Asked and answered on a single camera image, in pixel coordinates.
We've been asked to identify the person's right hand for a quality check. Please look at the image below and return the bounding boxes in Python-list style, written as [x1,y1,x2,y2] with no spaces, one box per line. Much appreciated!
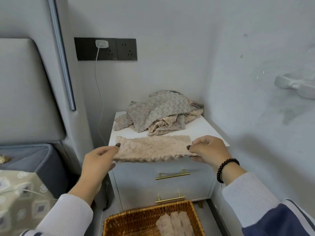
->
[186,135,233,170]

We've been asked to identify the person's left hand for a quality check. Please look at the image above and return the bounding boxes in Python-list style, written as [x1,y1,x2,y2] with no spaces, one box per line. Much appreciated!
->
[77,143,121,194]

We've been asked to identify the single beige towel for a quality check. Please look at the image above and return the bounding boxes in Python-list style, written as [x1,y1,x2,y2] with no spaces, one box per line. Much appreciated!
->
[170,211,185,236]
[178,211,195,236]
[155,213,175,236]
[113,135,200,163]

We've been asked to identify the orange wicker basket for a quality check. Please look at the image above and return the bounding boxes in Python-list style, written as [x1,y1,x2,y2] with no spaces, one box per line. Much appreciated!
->
[102,200,205,236]

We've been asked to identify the pile of beige grey towels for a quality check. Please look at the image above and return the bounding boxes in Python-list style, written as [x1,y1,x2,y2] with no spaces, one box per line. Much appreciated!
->
[113,90,204,136]

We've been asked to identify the person's right forearm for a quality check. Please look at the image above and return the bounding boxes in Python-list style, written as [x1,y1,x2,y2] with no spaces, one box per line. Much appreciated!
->
[218,167,315,236]

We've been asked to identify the person's left forearm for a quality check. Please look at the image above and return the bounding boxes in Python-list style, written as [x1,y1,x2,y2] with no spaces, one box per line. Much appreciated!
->
[19,184,94,236]

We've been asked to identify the white nightstand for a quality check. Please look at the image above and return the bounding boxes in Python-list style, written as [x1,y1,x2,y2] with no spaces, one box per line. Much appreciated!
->
[108,111,231,212]

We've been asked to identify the patterned beige bedspread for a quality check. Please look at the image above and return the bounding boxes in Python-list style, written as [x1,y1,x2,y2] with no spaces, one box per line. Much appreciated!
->
[0,169,58,236]

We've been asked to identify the grey padded headboard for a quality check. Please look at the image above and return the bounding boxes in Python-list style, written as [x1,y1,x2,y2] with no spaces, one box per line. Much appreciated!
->
[0,38,67,145]

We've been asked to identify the silver headboard trim strip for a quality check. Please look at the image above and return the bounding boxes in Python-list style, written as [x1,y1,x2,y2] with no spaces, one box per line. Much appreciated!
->
[47,0,76,111]

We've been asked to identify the black bead bracelet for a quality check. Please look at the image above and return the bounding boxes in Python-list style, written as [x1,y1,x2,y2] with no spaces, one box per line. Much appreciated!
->
[216,158,241,184]

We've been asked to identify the long gold drawer handle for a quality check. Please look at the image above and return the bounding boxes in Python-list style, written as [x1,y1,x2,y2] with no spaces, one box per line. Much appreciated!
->
[155,169,191,181]

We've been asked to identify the short gold drawer handle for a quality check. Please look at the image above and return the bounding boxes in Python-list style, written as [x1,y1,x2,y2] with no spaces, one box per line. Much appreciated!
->
[154,193,185,204]

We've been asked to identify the wide black wall socket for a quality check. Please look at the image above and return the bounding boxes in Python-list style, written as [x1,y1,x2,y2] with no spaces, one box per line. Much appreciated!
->
[73,37,118,61]

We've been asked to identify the narrow black wall socket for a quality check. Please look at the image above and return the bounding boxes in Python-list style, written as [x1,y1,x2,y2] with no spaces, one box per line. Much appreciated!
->
[115,38,138,61]

